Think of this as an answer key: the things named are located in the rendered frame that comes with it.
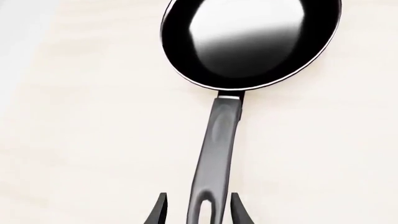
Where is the black frying pan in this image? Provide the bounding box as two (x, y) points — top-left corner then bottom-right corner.
(160, 0), (343, 224)

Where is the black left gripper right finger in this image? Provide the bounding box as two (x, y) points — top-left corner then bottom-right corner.
(230, 192), (255, 224)

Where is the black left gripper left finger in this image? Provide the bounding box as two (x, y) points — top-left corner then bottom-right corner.
(144, 192), (169, 224)

